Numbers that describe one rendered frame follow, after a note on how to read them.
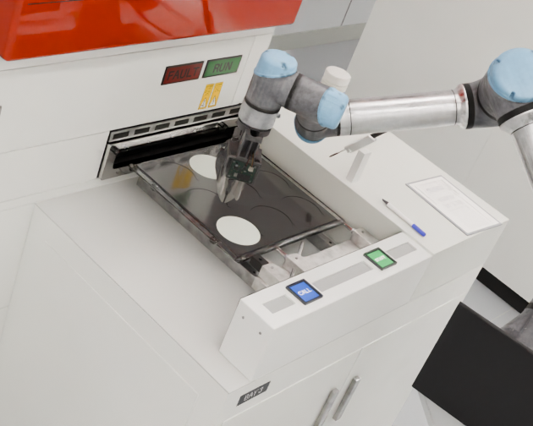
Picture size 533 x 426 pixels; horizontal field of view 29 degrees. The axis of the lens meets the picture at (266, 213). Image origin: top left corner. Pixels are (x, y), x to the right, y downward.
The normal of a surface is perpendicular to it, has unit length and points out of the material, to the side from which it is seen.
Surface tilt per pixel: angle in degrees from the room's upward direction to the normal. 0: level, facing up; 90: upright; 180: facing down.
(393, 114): 65
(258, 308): 0
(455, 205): 0
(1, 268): 90
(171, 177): 0
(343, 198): 90
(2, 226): 90
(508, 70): 42
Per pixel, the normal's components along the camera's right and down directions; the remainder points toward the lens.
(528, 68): -0.02, -0.33
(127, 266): 0.32, -0.79
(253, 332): -0.65, 0.22
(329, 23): 0.69, 0.58
